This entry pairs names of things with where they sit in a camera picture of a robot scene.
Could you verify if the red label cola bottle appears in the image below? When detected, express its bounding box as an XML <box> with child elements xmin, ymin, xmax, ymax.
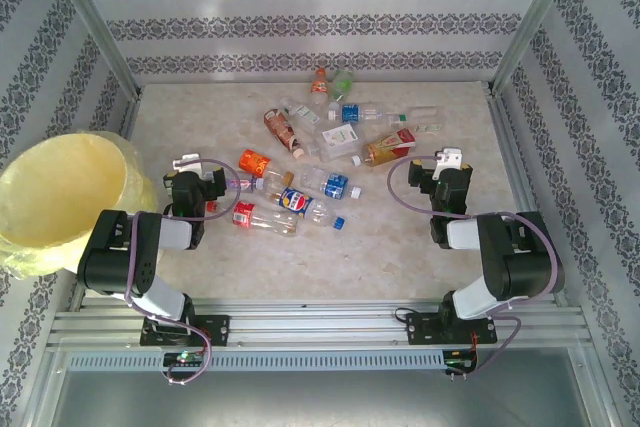
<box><xmin>206</xmin><ymin>200</ymin><xmax>301</xmax><ymax>238</ymax></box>

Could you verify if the small clear bottle purple label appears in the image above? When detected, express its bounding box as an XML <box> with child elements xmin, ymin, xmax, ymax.
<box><xmin>225</xmin><ymin>175</ymin><xmax>267</xmax><ymax>193</ymax></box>

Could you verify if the red gold label tea bottle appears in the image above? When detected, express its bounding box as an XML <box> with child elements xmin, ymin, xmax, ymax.
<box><xmin>351</xmin><ymin>127</ymin><xmax>418</xmax><ymax>168</ymax></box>

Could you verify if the Pepsi bottle blue cap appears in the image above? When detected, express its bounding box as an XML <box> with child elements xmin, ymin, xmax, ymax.
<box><xmin>269</xmin><ymin>185</ymin><xmax>348</xmax><ymax>231</ymax></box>

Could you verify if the blue Pocari Sweat bottle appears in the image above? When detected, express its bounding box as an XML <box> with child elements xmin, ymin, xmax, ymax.
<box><xmin>299</xmin><ymin>166</ymin><xmax>363</xmax><ymax>201</ymax></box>

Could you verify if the square clear bottle white label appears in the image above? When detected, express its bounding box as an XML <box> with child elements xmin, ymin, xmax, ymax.
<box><xmin>304</xmin><ymin>124</ymin><xmax>364</xmax><ymax>163</ymax></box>

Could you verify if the blue label water bottle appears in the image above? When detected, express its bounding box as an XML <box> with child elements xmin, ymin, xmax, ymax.
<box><xmin>327</xmin><ymin>101</ymin><xmax>401</xmax><ymax>124</ymax></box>

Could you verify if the clear bottle white green label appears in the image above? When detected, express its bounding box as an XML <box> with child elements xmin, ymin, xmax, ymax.
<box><xmin>278</xmin><ymin>95</ymin><xmax>322</xmax><ymax>127</ymax></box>

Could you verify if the green label plastic bottle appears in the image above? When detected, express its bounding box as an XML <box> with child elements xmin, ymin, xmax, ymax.
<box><xmin>330</xmin><ymin>69</ymin><xmax>357</xmax><ymax>102</ymax></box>

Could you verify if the yellow waste bin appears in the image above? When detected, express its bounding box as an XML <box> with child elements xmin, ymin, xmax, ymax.
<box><xmin>0</xmin><ymin>129</ymin><xmax>160</xmax><ymax>281</ymax></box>

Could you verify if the left controller circuit board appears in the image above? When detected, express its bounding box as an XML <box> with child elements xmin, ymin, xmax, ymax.
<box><xmin>163</xmin><ymin>352</ymin><xmax>205</xmax><ymax>367</ymax></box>

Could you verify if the controller circuit board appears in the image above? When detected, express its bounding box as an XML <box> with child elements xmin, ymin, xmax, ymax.
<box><xmin>163</xmin><ymin>352</ymin><xmax>205</xmax><ymax>367</ymax></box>
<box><xmin>444</xmin><ymin>355</ymin><xmax>479</xmax><ymax>371</ymax></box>

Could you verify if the right controller circuit board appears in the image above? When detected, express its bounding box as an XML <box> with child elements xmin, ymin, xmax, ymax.
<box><xmin>444</xmin><ymin>355</ymin><xmax>479</xmax><ymax>371</ymax></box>

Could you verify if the grey metal front panel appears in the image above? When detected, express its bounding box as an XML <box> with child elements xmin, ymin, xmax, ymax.
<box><xmin>29</xmin><ymin>346</ymin><xmax>616</xmax><ymax>427</ymax></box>

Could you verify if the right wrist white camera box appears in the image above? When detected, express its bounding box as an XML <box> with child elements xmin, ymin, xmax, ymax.
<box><xmin>434</xmin><ymin>146</ymin><xmax>464</xmax><ymax>174</ymax></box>

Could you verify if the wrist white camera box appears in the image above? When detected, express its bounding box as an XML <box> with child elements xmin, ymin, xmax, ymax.
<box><xmin>172</xmin><ymin>152</ymin><xmax>204</xmax><ymax>173</ymax></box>
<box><xmin>434</xmin><ymin>146</ymin><xmax>464</xmax><ymax>174</ymax></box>

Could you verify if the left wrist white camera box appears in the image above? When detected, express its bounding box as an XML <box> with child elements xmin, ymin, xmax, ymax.
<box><xmin>172</xmin><ymin>152</ymin><xmax>204</xmax><ymax>173</ymax></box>

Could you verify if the right aluminium side rail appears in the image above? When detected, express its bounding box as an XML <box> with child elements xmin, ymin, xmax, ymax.
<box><xmin>487</xmin><ymin>90</ymin><xmax>571</xmax><ymax>308</ymax></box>

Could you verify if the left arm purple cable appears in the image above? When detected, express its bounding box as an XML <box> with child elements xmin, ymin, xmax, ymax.
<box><xmin>124</xmin><ymin>156</ymin><xmax>244</xmax><ymax>388</ymax></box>

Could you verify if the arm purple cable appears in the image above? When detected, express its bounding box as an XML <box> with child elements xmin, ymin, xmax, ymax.
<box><xmin>124</xmin><ymin>156</ymin><xmax>244</xmax><ymax>388</ymax></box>
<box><xmin>387</xmin><ymin>154</ymin><xmax>562</xmax><ymax>379</ymax></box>

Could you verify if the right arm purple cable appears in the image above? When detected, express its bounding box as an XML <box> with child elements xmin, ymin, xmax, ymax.
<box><xmin>387</xmin><ymin>154</ymin><xmax>562</xmax><ymax>379</ymax></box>

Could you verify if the right aluminium frame post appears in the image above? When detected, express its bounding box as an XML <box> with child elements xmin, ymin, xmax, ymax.
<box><xmin>487</xmin><ymin>0</ymin><xmax>586</xmax><ymax>96</ymax></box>

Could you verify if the aluminium frame post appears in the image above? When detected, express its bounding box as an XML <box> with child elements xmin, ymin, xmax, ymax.
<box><xmin>42</xmin><ymin>0</ymin><xmax>144</xmax><ymax>101</ymax></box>
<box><xmin>487</xmin><ymin>0</ymin><xmax>586</xmax><ymax>96</ymax></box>

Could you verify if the left aluminium frame post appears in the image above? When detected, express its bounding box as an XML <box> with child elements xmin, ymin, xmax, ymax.
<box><xmin>42</xmin><ymin>0</ymin><xmax>144</xmax><ymax>101</ymax></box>

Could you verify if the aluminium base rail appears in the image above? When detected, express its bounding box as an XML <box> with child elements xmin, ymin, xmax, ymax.
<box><xmin>47</xmin><ymin>296</ymin><xmax>587</xmax><ymax>348</ymax></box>

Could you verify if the grey slotted cable duct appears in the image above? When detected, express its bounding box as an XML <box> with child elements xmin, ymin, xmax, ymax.
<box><xmin>67</xmin><ymin>350</ymin><xmax>447</xmax><ymax>372</ymax></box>

